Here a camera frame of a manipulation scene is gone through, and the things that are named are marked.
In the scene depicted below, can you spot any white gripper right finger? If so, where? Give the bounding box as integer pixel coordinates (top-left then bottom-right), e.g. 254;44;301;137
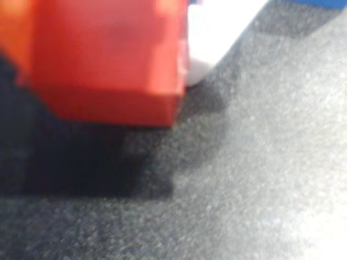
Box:
186;0;269;87

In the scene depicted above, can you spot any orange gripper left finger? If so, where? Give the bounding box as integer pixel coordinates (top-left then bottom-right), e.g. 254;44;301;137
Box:
0;0;35;74

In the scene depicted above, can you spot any red cube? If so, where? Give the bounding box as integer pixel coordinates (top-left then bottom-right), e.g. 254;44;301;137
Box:
16;0;190;128

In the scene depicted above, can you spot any blue cube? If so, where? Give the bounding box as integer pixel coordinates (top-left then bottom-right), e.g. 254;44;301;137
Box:
281;0;347;10

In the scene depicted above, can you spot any black table mat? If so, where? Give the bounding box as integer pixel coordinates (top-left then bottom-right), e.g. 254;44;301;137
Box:
0;0;347;260

